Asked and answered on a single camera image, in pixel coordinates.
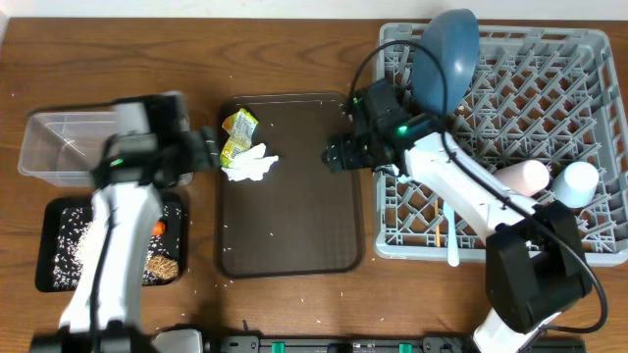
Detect green snack wrapper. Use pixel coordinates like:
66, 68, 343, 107
220, 108, 259, 167

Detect orange carrot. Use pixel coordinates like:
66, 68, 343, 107
152, 221, 166, 236

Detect white tissue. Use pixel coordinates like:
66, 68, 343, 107
222, 143, 279, 181

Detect wooden chopstick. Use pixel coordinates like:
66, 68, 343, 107
434, 197, 441, 247

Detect dark blue plate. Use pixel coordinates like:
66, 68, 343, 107
411, 9, 480, 114

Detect brown food piece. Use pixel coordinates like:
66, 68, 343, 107
146, 255, 180, 280

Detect cooked white rice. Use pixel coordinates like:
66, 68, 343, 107
50, 202, 185, 291

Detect light blue plastic knife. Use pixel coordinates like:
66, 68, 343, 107
443, 202, 460, 267

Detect pink cup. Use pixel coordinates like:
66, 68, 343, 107
494, 160, 550, 197

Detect light blue cup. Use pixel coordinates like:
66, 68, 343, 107
550, 162, 600, 209

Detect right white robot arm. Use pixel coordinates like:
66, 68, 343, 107
321, 80, 608, 352

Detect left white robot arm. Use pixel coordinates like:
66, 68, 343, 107
29, 91, 220, 352

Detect black waste bin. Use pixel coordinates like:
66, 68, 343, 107
34, 192, 188, 292

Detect grey dishwasher rack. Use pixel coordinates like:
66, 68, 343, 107
373, 25, 627, 267

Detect clear plastic bin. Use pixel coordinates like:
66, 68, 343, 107
18, 108, 150, 187

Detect brown serving tray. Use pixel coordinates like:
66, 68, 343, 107
215, 92, 364, 279

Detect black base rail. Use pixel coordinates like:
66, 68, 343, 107
146, 323, 588, 353

